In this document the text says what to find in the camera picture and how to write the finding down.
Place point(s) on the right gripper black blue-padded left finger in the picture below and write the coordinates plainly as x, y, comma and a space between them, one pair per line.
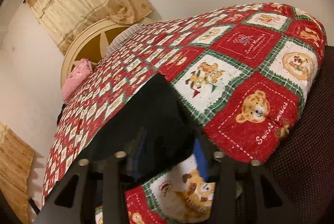
99, 175

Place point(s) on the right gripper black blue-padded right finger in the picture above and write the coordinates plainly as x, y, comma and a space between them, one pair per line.
244, 192

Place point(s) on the black pants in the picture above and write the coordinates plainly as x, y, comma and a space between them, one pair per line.
153, 128

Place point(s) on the dark brown chair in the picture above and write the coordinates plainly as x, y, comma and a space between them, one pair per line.
295, 139

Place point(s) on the dark garment at bed edge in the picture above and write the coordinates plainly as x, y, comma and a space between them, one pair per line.
60, 114

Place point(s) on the red teddy-bear patchwork bedspread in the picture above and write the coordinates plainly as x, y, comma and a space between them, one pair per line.
205, 58

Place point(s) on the pink folded cloth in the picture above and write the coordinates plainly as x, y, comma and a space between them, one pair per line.
77, 76

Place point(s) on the cream wooden headboard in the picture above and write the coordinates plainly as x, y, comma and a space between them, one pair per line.
90, 44

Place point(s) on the striped pillow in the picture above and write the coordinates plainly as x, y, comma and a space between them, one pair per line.
122, 38

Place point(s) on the beige curtain on left wall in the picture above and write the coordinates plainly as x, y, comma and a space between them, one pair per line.
16, 162

